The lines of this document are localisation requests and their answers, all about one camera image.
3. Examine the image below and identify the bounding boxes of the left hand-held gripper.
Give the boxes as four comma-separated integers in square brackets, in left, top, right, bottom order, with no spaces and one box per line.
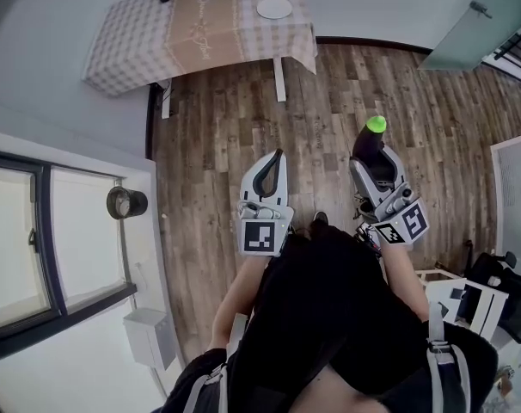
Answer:
[236,148,296,258]

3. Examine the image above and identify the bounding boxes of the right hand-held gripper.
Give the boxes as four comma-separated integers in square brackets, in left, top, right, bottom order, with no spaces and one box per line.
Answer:
[348,143,431,254]

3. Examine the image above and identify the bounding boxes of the dark purple eggplant green stem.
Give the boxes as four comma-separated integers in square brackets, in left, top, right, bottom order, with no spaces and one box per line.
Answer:
[352,115,389,176]

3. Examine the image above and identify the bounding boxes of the person's right forearm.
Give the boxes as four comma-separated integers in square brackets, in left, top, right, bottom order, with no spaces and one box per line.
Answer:
[382,242,432,323]

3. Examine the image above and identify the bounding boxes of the person's left forearm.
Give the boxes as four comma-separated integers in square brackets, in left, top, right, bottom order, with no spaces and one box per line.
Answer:
[210,254,271,357]

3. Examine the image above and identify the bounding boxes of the person's black clothing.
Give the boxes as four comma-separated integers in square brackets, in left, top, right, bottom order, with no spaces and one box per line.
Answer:
[156,223,500,413]

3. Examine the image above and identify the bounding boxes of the white panel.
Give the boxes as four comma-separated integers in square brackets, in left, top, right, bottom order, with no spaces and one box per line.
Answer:
[489,130,521,257]

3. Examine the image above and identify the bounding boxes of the black round pot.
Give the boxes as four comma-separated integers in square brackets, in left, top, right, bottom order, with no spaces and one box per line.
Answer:
[106,185,149,221]

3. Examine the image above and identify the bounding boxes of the white rack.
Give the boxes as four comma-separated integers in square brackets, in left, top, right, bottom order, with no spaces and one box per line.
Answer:
[414,267,510,339]

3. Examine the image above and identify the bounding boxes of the table with checkered tablecloth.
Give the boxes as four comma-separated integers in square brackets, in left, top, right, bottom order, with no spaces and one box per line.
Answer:
[83,0,318,120]

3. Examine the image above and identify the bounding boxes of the white round plate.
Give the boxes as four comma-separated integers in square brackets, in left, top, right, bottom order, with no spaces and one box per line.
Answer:
[255,0,293,20]

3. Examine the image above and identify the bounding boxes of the frosted glass door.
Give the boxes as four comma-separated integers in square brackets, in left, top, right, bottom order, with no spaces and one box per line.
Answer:
[416,0,521,73]

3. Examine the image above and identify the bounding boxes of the black office chair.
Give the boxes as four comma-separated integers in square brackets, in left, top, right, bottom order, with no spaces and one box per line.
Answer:
[462,238,521,345]

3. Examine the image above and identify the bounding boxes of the black metal railing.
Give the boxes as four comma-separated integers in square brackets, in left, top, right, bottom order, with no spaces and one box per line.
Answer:
[483,27,521,89]

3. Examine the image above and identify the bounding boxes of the dark framed window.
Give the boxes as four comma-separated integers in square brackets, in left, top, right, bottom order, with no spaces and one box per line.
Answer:
[0,147,138,365]

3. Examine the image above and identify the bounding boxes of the black cable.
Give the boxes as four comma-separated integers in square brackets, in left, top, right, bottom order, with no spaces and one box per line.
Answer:
[156,80,175,110]

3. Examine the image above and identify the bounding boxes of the grey harness strap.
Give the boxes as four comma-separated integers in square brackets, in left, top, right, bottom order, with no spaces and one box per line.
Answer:
[181,362,230,413]
[425,301,473,413]

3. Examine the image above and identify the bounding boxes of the white wall box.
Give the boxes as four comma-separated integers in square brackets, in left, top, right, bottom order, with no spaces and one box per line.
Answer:
[122,307,178,372]

